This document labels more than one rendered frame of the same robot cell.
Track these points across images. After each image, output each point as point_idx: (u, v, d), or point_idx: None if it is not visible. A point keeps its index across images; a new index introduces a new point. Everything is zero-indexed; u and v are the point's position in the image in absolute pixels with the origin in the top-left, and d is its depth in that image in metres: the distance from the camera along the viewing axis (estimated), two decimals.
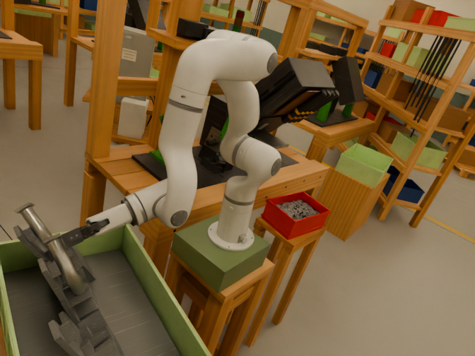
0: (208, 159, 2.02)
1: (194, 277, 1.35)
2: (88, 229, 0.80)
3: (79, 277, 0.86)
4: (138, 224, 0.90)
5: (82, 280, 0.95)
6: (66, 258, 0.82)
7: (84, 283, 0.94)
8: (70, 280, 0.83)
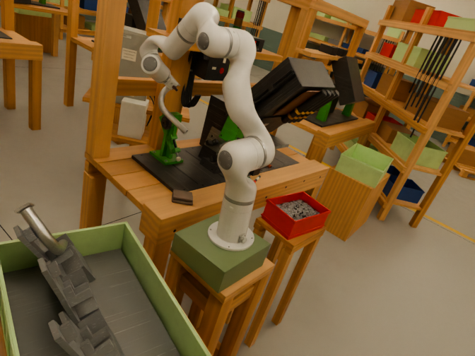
0: (208, 159, 2.02)
1: (194, 277, 1.35)
2: None
3: (160, 98, 1.76)
4: None
5: (172, 116, 1.76)
6: (165, 86, 1.76)
7: (169, 116, 1.76)
8: (159, 95, 1.78)
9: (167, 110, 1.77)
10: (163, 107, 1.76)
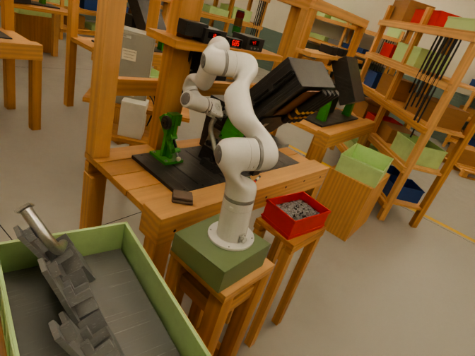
0: (208, 159, 2.02)
1: (194, 277, 1.35)
2: None
3: (211, 121, 2.02)
4: None
5: (212, 140, 2.00)
6: None
7: (210, 138, 2.01)
8: None
9: (213, 133, 2.02)
10: (210, 129, 2.02)
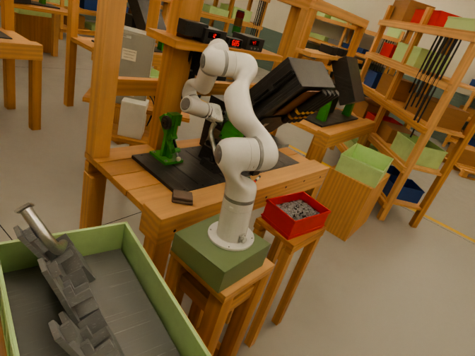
0: (208, 159, 2.02)
1: (194, 277, 1.35)
2: None
3: (211, 126, 2.01)
4: None
5: (213, 144, 2.00)
6: None
7: (210, 143, 2.00)
8: None
9: (213, 138, 2.01)
10: (210, 133, 2.01)
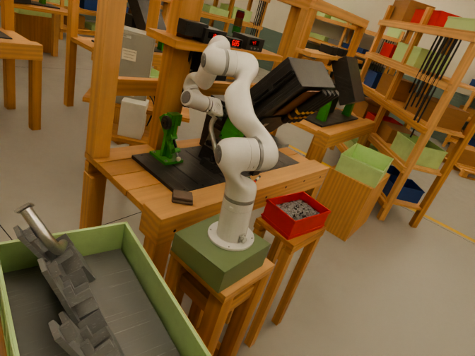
0: (208, 159, 2.02)
1: (194, 277, 1.35)
2: None
3: (211, 120, 2.02)
4: None
5: (212, 138, 2.00)
6: None
7: (210, 137, 2.01)
8: None
9: (213, 132, 2.02)
10: (210, 128, 2.02)
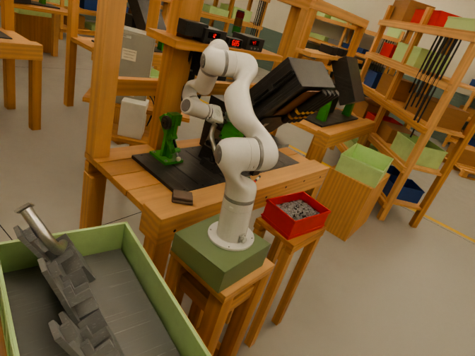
0: (208, 159, 2.02)
1: (194, 277, 1.35)
2: None
3: (211, 127, 2.01)
4: None
5: (213, 145, 2.00)
6: None
7: (211, 144, 2.00)
8: None
9: (213, 139, 2.01)
10: (211, 135, 2.01)
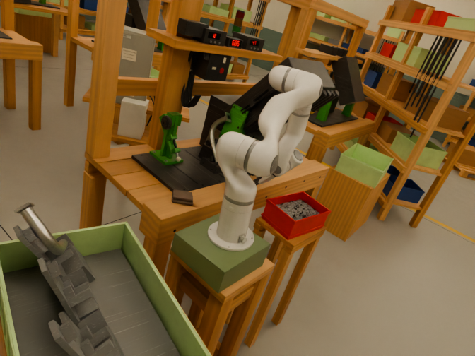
0: (208, 159, 2.02)
1: (194, 277, 1.35)
2: None
3: (211, 127, 2.01)
4: None
5: (213, 145, 2.00)
6: (219, 119, 1.99)
7: (211, 144, 2.00)
8: None
9: (213, 139, 2.01)
10: (211, 135, 2.01)
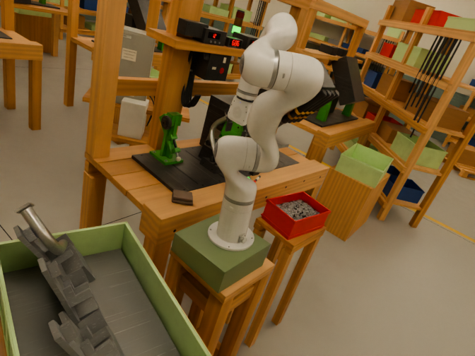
0: (208, 159, 2.02)
1: (194, 277, 1.35)
2: None
3: (212, 127, 2.01)
4: None
5: (213, 145, 2.00)
6: (219, 119, 1.99)
7: (211, 144, 2.00)
8: None
9: (213, 139, 2.01)
10: (211, 135, 2.01)
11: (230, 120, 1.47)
